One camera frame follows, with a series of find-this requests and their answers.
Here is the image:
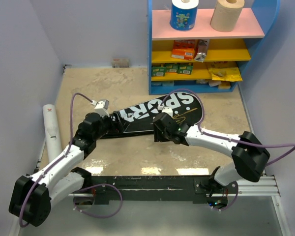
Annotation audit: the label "blue wrapped paper roll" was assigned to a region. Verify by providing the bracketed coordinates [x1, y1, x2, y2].
[170, 0, 199, 31]

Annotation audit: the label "yellow snack bag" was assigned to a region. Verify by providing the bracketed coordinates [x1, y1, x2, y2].
[206, 61, 242, 82]

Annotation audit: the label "green box middle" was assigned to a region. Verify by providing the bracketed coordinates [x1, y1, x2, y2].
[165, 63, 179, 73]

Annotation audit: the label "aluminium rail frame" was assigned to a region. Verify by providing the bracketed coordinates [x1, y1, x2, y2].
[8, 65, 292, 236]

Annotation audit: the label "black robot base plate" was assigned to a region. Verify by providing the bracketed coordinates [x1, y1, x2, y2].
[74, 176, 238, 208]

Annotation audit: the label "small pink eraser box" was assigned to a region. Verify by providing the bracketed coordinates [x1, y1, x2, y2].
[112, 58, 130, 68]

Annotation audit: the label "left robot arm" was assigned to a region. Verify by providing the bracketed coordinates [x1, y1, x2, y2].
[8, 112, 124, 227]

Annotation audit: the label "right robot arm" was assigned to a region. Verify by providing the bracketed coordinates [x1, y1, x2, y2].
[152, 113, 270, 193]

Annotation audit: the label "silver snack bag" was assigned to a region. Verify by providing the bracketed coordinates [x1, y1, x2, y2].
[194, 39, 210, 62]

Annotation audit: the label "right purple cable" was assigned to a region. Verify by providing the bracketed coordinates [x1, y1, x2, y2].
[159, 88, 295, 212]

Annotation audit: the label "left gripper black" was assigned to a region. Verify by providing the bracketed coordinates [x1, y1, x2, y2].
[93, 111, 129, 141]

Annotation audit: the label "brown paper towel roll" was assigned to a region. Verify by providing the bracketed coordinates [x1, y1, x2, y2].
[210, 0, 245, 32]

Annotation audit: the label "green box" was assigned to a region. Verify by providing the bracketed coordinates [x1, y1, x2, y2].
[177, 62, 193, 75]
[151, 64, 166, 77]
[165, 63, 179, 73]

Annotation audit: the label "green box right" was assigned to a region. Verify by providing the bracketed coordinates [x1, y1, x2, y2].
[177, 62, 193, 75]

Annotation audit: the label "blue shelf unit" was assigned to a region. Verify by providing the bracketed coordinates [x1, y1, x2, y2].
[147, 0, 280, 95]

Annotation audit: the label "orange snack box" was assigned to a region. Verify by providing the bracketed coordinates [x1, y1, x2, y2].
[171, 40, 196, 60]

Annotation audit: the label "green box left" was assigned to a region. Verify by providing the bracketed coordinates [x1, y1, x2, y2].
[151, 64, 166, 77]

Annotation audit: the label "white shuttlecock tube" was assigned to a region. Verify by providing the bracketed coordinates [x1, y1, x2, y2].
[42, 104, 62, 162]

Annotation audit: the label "black sport racket bag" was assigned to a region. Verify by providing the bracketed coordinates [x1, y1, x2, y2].
[102, 91, 203, 139]

